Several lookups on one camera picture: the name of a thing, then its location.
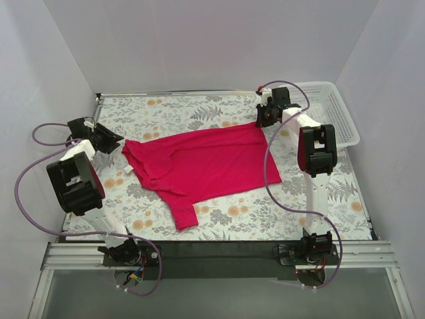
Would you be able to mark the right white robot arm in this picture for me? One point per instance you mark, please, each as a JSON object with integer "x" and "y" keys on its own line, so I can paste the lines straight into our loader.
{"x": 316, "y": 157}

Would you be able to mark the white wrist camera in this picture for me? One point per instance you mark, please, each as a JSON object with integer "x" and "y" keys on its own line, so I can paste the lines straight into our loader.
{"x": 264, "y": 94}
{"x": 90, "y": 124}

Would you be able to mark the magenta t shirt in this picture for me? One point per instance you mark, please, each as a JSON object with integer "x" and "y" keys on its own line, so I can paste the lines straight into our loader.
{"x": 188, "y": 168}

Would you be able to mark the white plastic basket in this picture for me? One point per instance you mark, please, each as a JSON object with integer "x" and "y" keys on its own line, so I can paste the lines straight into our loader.
{"x": 328, "y": 107}

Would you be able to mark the aluminium frame rail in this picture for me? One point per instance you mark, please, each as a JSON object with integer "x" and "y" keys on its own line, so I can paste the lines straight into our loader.
{"x": 360, "y": 280}

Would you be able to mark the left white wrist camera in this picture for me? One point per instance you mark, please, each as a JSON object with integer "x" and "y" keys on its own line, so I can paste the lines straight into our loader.
{"x": 90, "y": 124}

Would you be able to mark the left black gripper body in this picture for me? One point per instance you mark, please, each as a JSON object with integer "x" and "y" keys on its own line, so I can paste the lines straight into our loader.
{"x": 105, "y": 139}

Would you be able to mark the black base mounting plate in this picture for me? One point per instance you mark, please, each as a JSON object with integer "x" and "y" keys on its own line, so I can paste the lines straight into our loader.
{"x": 218, "y": 259}

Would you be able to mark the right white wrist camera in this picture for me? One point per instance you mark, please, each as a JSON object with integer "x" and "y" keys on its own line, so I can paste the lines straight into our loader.
{"x": 264, "y": 94}

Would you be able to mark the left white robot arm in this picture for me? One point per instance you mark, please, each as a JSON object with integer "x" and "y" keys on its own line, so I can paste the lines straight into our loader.
{"x": 80, "y": 191}

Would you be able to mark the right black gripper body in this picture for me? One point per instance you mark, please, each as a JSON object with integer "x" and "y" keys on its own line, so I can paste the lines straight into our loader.
{"x": 264, "y": 114}

